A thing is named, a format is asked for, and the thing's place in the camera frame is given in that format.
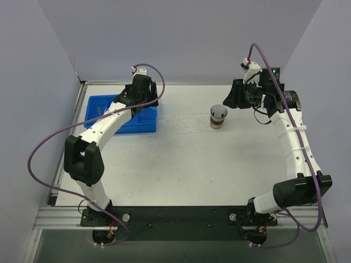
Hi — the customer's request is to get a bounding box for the clear brown-banded cup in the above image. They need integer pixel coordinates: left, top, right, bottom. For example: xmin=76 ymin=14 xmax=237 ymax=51
xmin=210 ymin=105 xmax=228 ymax=130

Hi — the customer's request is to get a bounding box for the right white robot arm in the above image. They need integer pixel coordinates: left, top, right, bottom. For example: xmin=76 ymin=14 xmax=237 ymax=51
xmin=223 ymin=59 xmax=332 ymax=214

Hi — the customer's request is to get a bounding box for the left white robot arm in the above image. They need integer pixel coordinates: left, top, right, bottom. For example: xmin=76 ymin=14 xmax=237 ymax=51
xmin=64 ymin=64 xmax=158 ymax=226

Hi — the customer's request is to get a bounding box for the clear textured oval tray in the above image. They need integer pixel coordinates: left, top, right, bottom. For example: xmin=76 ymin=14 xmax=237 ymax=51
xmin=167 ymin=113 xmax=225 ymax=134

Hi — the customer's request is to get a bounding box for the blue plastic bin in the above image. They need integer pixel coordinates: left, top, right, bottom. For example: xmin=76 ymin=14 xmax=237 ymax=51
xmin=84 ymin=94 xmax=157 ymax=134

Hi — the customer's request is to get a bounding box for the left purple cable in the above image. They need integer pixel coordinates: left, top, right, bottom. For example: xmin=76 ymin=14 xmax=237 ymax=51
xmin=28 ymin=63 xmax=166 ymax=246

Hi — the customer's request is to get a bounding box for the purple cable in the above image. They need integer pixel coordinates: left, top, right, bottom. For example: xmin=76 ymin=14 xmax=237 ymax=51
xmin=244 ymin=43 xmax=321 ymax=249
xmin=28 ymin=63 xmax=166 ymax=246

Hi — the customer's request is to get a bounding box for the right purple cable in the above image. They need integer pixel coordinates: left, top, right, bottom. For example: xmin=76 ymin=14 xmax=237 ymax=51
xmin=244 ymin=43 xmax=321 ymax=249

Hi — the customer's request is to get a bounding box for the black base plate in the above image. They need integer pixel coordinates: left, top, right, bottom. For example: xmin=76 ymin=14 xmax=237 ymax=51
xmin=80 ymin=205 xmax=278 ymax=241

